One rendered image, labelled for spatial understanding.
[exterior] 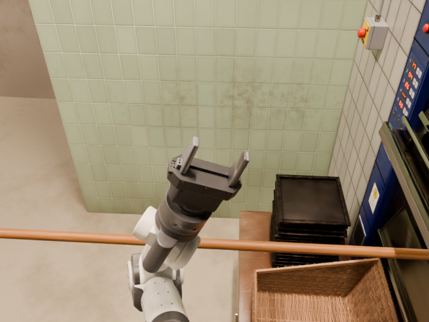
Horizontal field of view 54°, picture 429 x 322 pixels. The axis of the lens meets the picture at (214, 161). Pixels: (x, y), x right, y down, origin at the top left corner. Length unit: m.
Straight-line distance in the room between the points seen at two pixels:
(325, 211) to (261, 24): 0.94
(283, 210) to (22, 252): 1.83
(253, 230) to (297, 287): 0.40
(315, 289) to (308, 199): 0.37
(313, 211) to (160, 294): 0.95
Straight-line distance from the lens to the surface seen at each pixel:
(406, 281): 1.55
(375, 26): 1.84
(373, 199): 1.78
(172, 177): 0.66
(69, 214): 3.11
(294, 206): 1.77
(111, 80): 2.36
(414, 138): 1.27
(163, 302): 0.94
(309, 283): 1.82
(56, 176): 3.45
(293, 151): 2.53
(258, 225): 2.11
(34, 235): 1.35
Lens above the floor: 2.14
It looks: 39 degrees down
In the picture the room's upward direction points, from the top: straight up
